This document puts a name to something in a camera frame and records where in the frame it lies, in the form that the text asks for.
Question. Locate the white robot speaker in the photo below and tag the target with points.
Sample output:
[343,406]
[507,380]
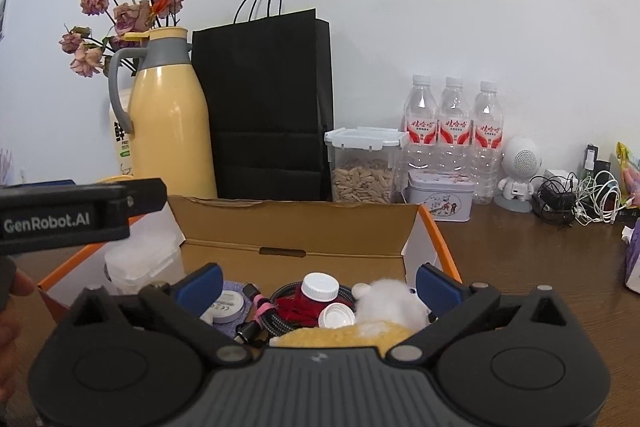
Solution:
[522,159]

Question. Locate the red bottle white cap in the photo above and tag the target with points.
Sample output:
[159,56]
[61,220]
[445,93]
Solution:
[320,287]

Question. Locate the yellow fluffy cloth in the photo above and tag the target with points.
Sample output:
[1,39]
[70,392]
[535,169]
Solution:
[340,336]

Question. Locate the clear water bottle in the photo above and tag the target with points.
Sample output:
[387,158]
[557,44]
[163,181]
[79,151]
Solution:
[420,127]
[487,132]
[454,129]

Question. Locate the purple wall decal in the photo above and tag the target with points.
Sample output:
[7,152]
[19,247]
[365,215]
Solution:
[5,164]

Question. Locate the yellow mug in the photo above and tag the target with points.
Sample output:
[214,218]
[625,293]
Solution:
[115,179]

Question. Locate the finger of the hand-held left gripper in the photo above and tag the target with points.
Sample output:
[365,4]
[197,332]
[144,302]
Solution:
[150,196]
[50,182]

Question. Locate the person's left hand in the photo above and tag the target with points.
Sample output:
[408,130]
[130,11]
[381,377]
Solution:
[22,284]

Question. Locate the colourful snack packet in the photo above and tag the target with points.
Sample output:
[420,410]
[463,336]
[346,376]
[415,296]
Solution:
[631,172]

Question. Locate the white round case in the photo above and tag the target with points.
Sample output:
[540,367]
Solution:
[227,307]

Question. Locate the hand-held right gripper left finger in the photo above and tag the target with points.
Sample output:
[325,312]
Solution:
[200,287]

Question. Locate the yellow thermos jug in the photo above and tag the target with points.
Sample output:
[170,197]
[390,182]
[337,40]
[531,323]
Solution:
[170,132]

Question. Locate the white power adapter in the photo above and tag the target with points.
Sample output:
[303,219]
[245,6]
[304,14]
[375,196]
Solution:
[557,177]

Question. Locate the red fabric rose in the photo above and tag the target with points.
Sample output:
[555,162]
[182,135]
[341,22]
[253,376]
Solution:
[295,309]

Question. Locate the translucent plastic container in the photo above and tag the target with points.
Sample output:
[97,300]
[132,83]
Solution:
[145,257]

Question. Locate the wall poster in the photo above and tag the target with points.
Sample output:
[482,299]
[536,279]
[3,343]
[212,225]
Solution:
[4,14]

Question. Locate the white tin box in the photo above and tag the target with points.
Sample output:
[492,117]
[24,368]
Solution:
[440,202]

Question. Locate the purple cloth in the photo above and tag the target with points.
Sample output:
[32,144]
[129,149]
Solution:
[235,285]

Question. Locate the white milk carton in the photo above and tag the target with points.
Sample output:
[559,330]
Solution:
[121,142]

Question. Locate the black charger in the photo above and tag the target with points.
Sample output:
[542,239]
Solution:
[591,157]

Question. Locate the red cardboard box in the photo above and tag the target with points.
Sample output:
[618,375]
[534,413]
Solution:
[300,227]

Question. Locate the white plush toy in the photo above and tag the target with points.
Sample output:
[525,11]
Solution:
[385,304]

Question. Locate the black paper bag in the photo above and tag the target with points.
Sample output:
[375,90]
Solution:
[265,107]

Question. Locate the clear nut container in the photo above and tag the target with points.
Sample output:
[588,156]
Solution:
[362,182]

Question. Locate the white capped bottle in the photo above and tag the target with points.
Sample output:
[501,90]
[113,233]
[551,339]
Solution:
[337,314]

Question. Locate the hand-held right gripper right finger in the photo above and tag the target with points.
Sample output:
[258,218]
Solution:
[437,289]

